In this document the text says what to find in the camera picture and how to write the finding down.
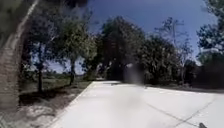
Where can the pale concrete path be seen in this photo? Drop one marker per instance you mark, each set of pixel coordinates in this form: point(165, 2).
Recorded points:
point(116, 106)

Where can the palm tree trunk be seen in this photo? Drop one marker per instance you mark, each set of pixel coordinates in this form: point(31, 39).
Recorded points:
point(11, 66)

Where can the robot's own part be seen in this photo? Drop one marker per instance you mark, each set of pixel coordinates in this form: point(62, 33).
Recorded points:
point(202, 125)

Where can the grass and dirt verge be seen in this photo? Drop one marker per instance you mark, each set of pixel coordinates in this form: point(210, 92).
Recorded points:
point(43, 100)

